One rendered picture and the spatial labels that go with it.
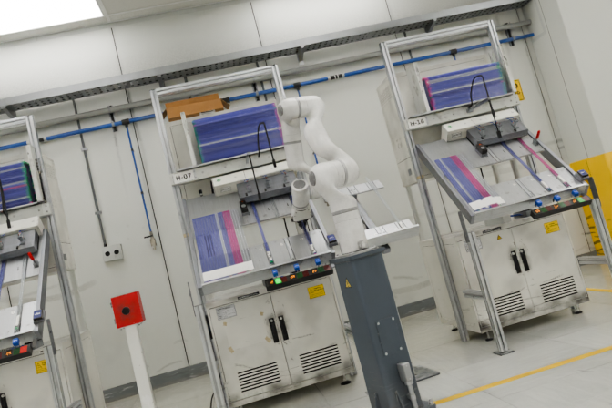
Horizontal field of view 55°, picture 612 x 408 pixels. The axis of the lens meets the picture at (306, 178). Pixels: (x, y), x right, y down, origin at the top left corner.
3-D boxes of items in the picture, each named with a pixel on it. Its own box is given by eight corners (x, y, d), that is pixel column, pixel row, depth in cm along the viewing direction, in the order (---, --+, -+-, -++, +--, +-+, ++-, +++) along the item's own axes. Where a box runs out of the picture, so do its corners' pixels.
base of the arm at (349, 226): (385, 246, 257) (374, 205, 259) (349, 256, 248) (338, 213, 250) (362, 250, 274) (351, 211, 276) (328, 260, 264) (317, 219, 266)
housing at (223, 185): (298, 185, 355) (296, 167, 346) (217, 205, 347) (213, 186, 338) (294, 178, 361) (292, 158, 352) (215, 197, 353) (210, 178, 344)
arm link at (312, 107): (326, 194, 264) (357, 188, 272) (335, 179, 255) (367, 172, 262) (285, 108, 286) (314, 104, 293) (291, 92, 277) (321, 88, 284)
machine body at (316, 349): (358, 382, 322) (329, 270, 329) (232, 421, 311) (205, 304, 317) (336, 362, 386) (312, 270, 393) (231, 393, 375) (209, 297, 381)
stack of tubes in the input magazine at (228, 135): (286, 144, 350) (275, 101, 353) (201, 163, 342) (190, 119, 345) (284, 147, 362) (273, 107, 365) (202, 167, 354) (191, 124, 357)
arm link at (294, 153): (314, 137, 302) (322, 196, 305) (282, 142, 301) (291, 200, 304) (316, 137, 293) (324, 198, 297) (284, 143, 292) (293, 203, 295)
